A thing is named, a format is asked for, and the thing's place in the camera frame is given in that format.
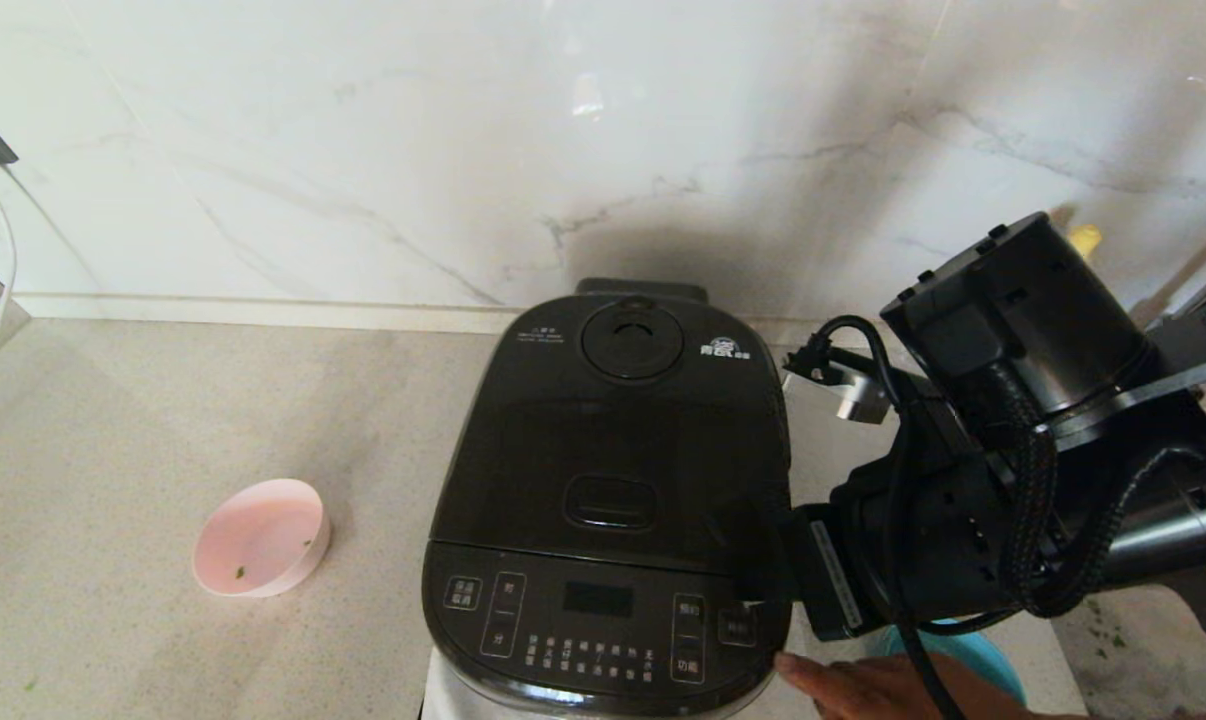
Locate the light blue bowl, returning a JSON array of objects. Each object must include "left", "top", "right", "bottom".
[{"left": 881, "top": 620, "right": 1027, "bottom": 706}]

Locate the black rice cooker lid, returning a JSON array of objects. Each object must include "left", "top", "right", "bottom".
[{"left": 428, "top": 278, "right": 794, "bottom": 583}]

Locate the white fluffy towel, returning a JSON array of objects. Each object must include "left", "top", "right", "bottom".
[{"left": 1051, "top": 585, "right": 1206, "bottom": 716}]

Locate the pink bowl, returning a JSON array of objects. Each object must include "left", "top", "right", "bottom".
[{"left": 191, "top": 478, "right": 330, "bottom": 599}]

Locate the person bare hand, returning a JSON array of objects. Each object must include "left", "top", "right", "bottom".
[{"left": 773, "top": 650, "right": 1039, "bottom": 720}]

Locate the black camera usb cable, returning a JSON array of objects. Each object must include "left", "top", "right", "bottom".
[{"left": 781, "top": 315, "right": 967, "bottom": 720}]

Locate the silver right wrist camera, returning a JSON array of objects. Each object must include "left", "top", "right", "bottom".
[{"left": 835, "top": 368, "right": 892, "bottom": 425}]

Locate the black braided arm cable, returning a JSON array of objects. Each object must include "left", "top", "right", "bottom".
[{"left": 996, "top": 365, "right": 1206, "bottom": 619}]

